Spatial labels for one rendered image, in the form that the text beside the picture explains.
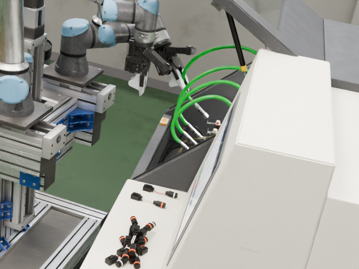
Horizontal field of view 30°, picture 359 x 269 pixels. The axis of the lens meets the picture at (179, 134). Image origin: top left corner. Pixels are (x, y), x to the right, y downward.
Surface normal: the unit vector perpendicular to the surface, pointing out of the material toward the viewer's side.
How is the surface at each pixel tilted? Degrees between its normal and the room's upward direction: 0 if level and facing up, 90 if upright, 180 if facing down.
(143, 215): 0
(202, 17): 90
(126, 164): 0
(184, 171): 90
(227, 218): 90
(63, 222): 0
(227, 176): 90
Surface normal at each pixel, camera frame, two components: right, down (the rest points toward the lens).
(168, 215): 0.15, -0.88
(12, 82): 0.11, 0.58
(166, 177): -0.18, 0.41
